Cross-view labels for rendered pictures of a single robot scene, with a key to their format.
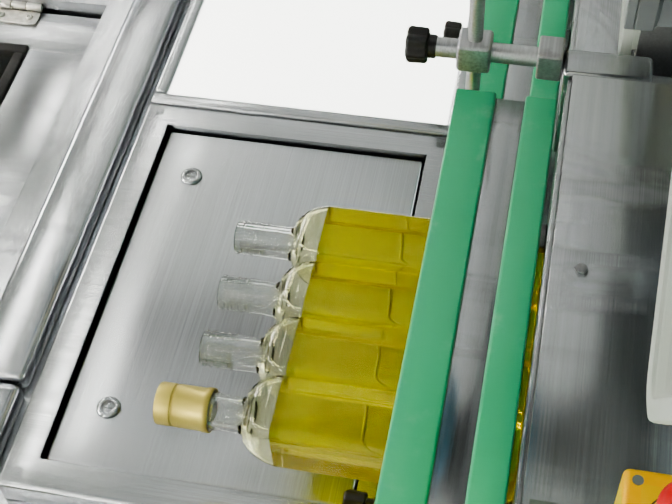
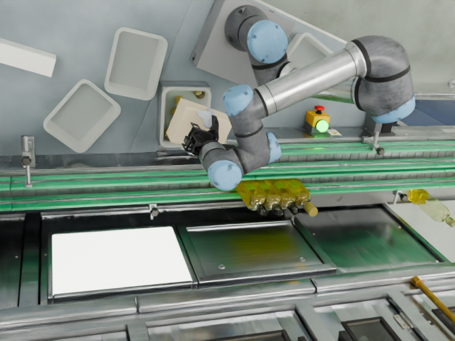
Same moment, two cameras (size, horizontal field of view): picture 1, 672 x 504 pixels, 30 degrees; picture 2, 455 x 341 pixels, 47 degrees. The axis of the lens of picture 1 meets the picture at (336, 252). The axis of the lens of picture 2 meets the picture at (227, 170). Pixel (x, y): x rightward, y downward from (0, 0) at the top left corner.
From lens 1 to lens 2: 211 cm
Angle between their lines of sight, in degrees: 89
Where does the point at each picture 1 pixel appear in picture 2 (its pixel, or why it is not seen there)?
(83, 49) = (167, 327)
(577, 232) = not seen: hidden behind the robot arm
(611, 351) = (283, 134)
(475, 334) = (288, 148)
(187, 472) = (305, 243)
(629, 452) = (298, 132)
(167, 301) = (265, 258)
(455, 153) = not seen: hidden behind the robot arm
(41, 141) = (219, 321)
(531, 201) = not seen: hidden behind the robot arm
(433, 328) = (292, 151)
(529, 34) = (177, 175)
